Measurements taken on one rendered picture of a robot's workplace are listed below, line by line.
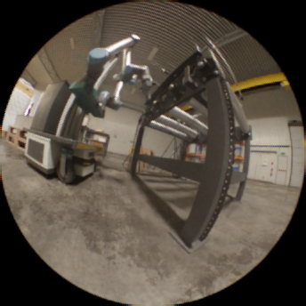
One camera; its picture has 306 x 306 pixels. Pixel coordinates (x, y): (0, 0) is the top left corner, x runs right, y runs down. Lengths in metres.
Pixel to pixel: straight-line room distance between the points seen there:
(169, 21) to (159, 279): 8.45
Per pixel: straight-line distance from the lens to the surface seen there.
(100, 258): 0.35
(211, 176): 0.33
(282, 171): 9.69
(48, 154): 0.76
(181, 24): 8.10
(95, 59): 0.77
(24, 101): 3.20
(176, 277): 0.36
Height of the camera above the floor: 0.32
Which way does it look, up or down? 3 degrees up
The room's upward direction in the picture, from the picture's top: 12 degrees clockwise
